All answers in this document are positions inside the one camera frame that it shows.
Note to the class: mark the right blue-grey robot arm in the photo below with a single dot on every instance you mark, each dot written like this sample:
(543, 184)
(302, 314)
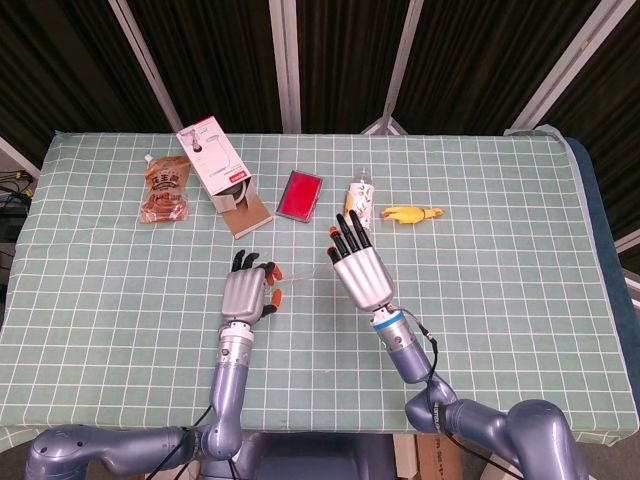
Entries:
(410, 360)

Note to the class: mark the floral print spray bottle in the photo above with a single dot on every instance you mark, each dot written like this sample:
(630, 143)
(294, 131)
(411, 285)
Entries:
(361, 195)

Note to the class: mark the green checked tablecloth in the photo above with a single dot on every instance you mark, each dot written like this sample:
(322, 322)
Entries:
(125, 310)

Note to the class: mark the yellow rubber chicken toy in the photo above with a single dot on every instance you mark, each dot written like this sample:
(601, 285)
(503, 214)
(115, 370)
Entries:
(407, 215)

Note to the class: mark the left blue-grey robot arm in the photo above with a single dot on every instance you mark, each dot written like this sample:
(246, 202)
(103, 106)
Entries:
(227, 395)

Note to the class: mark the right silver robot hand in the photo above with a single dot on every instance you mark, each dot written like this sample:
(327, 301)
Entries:
(362, 277)

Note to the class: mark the white metal frame post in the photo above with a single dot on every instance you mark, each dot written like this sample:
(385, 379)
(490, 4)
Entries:
(286, 65)
(565, 65)
(395, 75)
(145, 65)

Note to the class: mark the brown sauce pouch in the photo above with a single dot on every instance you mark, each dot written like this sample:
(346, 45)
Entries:
(164, 192)

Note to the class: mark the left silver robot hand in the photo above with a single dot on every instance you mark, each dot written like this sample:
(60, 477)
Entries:
(244, 295)

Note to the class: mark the white product box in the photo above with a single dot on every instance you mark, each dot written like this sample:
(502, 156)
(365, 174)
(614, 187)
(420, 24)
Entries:
(215, 160)

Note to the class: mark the red flat case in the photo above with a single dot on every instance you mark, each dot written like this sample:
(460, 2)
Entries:
(301, 195)

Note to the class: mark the blue-grey robot torso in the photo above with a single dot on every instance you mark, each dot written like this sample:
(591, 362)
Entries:
(310, 460)

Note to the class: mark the brown cardboard box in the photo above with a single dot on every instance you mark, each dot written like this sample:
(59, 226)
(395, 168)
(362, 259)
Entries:
(435, 460)

